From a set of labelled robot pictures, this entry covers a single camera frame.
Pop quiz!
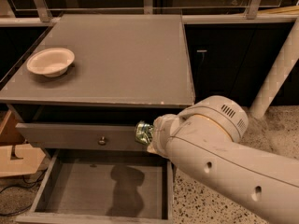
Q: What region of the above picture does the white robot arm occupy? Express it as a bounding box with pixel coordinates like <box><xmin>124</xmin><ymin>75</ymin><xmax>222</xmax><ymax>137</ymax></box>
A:
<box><xmin>153</xmin><ymin>18</ymin><xmax>299</xmax><ymax>224</ymax></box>

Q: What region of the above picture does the round metal drawer knob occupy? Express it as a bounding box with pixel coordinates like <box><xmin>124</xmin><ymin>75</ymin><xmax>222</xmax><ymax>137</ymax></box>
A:
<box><xmin>98</xmin><ymin>136</ymin><xmax>107</xmax><ymax>146</ymax></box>

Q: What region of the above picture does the grey top drawer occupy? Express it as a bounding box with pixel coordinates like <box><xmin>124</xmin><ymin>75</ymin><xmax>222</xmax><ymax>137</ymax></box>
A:
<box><xmin>16</xmin><ymin>123</ymin><xmax>147</xmax><ymax>152</ymax></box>

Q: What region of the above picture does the open grey middle drawer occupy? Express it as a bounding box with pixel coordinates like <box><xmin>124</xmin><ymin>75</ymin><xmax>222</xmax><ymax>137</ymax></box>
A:
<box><xmin>16</xmin><ymin>149</ymin><xmax>173</xmax><ymax>224</ymax></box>

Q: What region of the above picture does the grey drawer cabinet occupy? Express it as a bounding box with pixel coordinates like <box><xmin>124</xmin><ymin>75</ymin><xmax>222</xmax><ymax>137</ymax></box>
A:
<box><xmin>0</xmin><ymin>14</ymin><xmax>196</xmax><ymax>224</ymax></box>

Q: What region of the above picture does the light wooden block structure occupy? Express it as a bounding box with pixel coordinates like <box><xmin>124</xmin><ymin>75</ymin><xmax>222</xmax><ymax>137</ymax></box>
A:
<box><xmin>0</xmin><ymin>110</ymin><xmax>46</xmax><ymax>177</ymax></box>

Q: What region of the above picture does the black floor cable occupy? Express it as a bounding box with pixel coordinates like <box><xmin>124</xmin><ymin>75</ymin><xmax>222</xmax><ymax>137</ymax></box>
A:
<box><xmin>0</xmin><ymin>169</ymin><xmax>48</xmax><ymax>217</ymax></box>

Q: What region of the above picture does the dark cabinet with handle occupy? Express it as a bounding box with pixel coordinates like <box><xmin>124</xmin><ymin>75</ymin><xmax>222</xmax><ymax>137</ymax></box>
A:
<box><xmin>185</xmin><ymin>22</ymin><xmax>293</xmax><ymax>106</ymax></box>

